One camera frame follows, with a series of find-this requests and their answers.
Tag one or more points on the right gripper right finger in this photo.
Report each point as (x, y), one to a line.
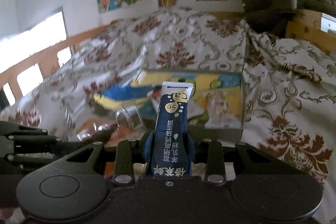
(209, 153)

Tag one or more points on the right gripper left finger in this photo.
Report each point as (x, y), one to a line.
(129, 152)

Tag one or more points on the dark blue milk powder sachet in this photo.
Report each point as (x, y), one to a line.
(168, 156)

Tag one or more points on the clear nut bar packet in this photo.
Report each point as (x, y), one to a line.
(219, 112)

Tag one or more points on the green white stick packet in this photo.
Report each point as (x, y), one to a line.
(130, 118)

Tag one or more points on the white green noodle snack pouch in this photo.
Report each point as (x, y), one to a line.
(194, 110)

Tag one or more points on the golden brown snack packet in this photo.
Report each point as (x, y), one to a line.
(95, 129)

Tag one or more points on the grey cardboard tray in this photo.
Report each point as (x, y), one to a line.
(183, 108)

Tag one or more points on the colourful cartoon drawing liner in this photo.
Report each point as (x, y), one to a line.
(183, 95)

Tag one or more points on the floral satin bed quilt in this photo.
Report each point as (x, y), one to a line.
(289, 84)

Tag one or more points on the wooden bed rail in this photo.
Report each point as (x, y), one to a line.
(46, 60)

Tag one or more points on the wooden right bed frame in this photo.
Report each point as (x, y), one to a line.
(315, 27)

